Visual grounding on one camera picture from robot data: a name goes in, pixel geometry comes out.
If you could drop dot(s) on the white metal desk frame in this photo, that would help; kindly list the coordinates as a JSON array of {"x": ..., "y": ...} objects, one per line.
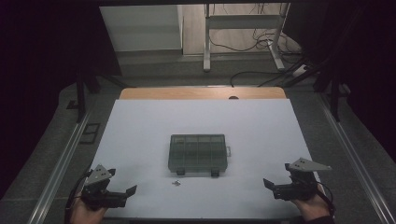
[{"x": 243, "y": 21}]

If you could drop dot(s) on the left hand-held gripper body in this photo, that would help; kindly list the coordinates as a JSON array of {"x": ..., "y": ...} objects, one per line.
[{"x": 102, "y": 197}]

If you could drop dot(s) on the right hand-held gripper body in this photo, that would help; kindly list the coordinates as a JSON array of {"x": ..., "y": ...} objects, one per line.
[{"x": 295, "y": 190}]

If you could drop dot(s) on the black metal stand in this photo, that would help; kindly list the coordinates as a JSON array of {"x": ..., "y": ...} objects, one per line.
[
  {"x": 334, "y": 93},
  {"x": 81, "y": 96}
]

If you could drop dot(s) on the person's right hand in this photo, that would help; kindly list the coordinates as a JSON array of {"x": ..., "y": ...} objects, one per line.
[{"x": 314, "y": 208}]

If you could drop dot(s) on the grey transparent compartment box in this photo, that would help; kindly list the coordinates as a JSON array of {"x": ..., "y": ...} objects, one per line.
[{"x": 197, "y": 152}]

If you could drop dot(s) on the person's left hand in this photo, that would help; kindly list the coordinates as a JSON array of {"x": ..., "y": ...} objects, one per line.
[{"x": 84, "y": 214}]

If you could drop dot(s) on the white power strip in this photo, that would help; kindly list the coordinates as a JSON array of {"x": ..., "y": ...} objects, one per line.
[{"x": 300, "y": 71}]

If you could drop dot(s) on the dark table grommet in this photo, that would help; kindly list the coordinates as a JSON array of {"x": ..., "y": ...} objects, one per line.
[{"x": 233, "y": 97}]

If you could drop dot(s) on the white cabinet panel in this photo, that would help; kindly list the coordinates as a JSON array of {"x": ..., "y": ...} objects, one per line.
[{"x": 140, "y": 28}]

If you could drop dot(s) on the black curtain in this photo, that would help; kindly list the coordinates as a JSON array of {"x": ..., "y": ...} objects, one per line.
[
  {"x": 37, "y": 77},
  {"x": 370, "y": 62}
]

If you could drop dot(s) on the aluminium rail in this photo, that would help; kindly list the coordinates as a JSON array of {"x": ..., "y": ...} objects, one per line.
[
  {"x": 358, "y": 158},
  {"x": 62, "y": 168}
]

